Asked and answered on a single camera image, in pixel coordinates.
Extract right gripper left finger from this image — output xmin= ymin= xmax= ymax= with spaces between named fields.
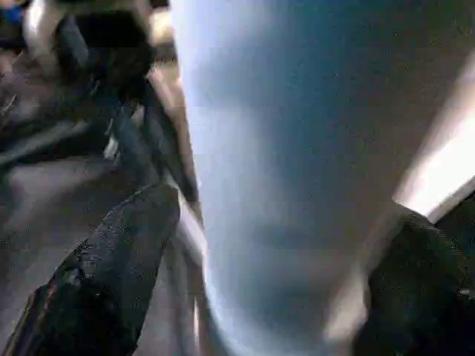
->
xmin=0 ymin=182 xmax=183 ymax=356

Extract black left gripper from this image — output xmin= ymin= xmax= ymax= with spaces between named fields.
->
xmin=59 ymin=11 xmax=198 ymax=202

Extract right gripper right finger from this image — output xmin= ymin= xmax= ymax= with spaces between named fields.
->
xmin=355 ymin=212 xmax=475 ymax=356

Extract white plastic table top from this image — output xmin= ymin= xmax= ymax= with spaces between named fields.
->
xmin=145 ymin=7 xmax=475 ymax=275

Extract white plastic table leg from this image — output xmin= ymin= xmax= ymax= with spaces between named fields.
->
xmin=169 ymin=0 xmax=475 ymax=356

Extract black plastic mat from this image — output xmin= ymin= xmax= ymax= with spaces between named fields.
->
xmin=0 ymin=44 xmax=475 ymax=356

